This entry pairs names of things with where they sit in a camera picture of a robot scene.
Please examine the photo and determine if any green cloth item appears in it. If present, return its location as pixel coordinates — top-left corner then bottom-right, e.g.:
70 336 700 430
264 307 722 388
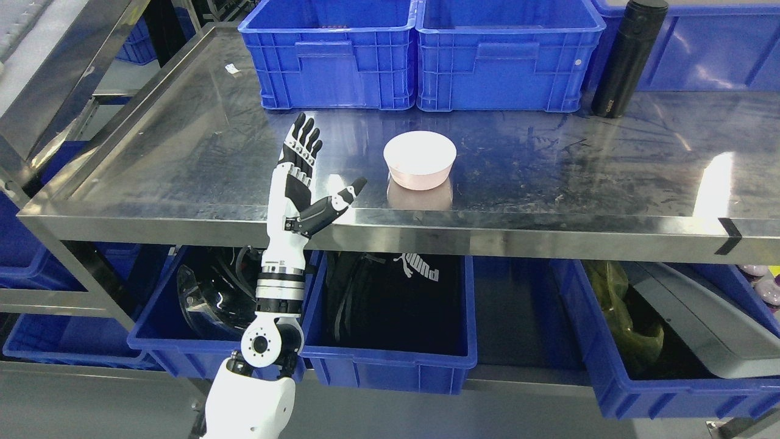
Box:
583 260 665 377

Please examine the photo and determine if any black helmet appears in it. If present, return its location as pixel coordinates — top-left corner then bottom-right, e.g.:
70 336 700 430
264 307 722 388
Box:
175 246 264 341

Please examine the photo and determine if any grey flat panel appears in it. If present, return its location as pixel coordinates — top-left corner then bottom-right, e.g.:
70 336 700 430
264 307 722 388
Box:
622 262 779 379

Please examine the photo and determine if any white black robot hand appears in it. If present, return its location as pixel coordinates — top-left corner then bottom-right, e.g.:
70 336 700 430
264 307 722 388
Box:
261 112 368 269

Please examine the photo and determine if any blue bin with bag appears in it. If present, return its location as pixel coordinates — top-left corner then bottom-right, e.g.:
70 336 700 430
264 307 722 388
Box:
302 252 478 394

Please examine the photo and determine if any black tape strip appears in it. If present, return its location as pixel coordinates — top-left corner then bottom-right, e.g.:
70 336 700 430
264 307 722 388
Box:
714 217 743 256

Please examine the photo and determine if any pink ikea bowl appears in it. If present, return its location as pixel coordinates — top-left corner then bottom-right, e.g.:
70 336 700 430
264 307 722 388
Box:
383 130 457 191

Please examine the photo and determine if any blue bin lower right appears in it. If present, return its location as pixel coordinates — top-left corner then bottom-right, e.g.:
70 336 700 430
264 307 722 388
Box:
549 259 779 419

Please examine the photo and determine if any black thermos bottle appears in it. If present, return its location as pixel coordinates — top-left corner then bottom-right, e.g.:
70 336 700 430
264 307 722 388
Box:
591 1 669 118

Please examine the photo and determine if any blue crate top left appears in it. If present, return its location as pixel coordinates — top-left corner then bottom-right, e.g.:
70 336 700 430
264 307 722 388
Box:
238 1 418 110

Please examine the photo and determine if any blue bin with helmet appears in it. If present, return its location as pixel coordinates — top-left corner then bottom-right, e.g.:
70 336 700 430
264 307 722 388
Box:
128 246 241 380

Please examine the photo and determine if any black puma bag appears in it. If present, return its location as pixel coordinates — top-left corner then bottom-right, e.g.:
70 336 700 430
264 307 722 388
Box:
322 252 465 355

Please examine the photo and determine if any steel shelf rack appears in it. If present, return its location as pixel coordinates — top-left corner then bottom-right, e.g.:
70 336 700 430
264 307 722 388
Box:
0 0 153 208

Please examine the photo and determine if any blue crate top right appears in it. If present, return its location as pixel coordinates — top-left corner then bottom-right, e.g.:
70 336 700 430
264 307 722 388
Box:
584 0 780 93

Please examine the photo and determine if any blue crate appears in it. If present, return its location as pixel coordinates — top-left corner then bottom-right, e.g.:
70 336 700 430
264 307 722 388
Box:
584 0 780 93
416 1 606 112
238 1 418 110

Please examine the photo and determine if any stainless steel table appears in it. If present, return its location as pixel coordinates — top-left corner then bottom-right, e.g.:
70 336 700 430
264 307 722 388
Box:
19 24 779 265

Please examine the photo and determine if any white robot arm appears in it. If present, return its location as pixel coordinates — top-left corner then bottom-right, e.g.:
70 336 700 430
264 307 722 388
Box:
204 263 305 438

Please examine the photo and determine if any blue crate top middle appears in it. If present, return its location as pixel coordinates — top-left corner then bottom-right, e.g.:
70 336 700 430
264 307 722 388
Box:
416 1 606 112

